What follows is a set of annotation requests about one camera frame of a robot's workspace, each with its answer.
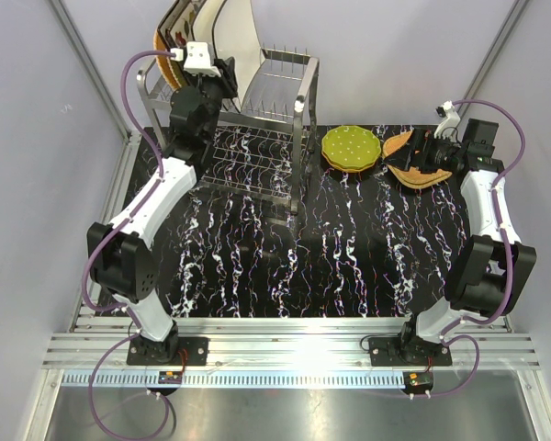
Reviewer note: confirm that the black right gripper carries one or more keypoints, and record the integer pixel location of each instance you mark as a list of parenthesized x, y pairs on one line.
[(422, 142)]

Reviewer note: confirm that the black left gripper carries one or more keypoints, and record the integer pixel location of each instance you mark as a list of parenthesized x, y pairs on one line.
[(226, 82)]

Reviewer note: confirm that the woven wicker plate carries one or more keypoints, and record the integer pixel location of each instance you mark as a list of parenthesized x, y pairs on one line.
[(169, 72), (421, 181), (392, 145)]

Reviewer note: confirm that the white square plate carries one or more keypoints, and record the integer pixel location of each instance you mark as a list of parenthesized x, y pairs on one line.
[(233, 35)]

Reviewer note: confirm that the green polka dot plate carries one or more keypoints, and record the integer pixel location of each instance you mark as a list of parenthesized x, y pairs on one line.
[(350, 141)]

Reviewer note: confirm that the yellow polka dot plate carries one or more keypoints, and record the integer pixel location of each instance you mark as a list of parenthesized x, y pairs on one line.
[(351, 164)]

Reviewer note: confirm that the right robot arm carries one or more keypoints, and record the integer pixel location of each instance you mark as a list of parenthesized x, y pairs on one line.
[(487, 278)]

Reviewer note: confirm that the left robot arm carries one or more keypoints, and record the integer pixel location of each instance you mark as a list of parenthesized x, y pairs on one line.
[(120, 256)]

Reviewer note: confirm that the stainless steel dish rack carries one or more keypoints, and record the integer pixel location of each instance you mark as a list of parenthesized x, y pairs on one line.
[(264, 143)]

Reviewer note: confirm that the fruit pattern square plate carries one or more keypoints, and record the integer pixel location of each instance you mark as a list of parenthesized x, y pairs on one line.
[(179, 25)]

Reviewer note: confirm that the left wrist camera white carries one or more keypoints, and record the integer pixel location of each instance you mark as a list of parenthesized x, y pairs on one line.
[(195, 59)]

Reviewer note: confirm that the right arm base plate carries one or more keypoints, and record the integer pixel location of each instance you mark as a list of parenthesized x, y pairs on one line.
[(392, 352)]

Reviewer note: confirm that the aluminium frame rail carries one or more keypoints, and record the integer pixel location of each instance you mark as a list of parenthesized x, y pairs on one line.
[(273, 354)]

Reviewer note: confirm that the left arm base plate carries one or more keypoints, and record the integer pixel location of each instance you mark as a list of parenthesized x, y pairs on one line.
[(174, 351)]

